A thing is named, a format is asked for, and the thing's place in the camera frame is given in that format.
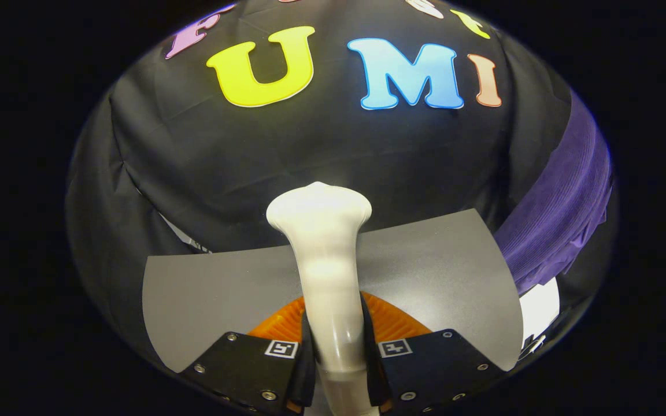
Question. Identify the grey table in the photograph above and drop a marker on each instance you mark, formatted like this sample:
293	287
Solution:
206	300

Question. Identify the white garment steamer head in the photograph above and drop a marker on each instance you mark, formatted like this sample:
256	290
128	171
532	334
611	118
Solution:
327	260

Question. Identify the black backdrop cloth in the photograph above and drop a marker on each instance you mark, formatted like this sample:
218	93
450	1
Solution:
310	150

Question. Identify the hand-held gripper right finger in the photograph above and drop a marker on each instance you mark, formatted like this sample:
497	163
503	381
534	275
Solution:
437	364

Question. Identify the black quilted side panel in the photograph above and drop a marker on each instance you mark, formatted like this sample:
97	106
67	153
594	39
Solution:
93	219

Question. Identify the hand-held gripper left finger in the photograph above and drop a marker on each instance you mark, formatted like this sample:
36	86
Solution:
240	364

